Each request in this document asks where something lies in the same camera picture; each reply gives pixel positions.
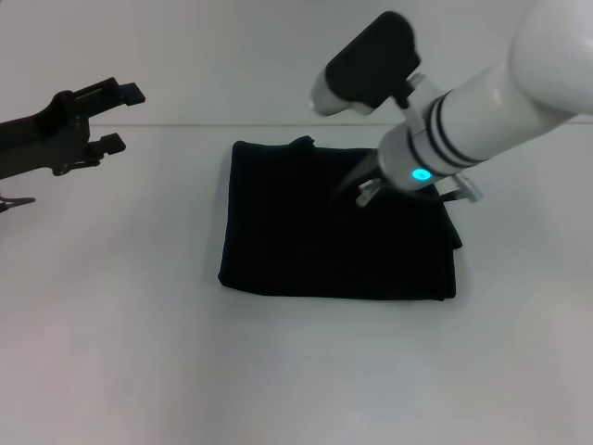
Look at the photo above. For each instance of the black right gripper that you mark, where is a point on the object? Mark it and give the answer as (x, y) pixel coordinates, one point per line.
(354, 178)

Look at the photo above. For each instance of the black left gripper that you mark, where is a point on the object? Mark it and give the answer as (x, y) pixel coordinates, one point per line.
(41, 139)

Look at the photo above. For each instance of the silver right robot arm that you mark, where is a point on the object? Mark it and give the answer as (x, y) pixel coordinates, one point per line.
(463, 102)

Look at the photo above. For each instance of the black shirt with FREE print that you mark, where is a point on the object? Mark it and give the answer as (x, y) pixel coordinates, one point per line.
(296, 241)

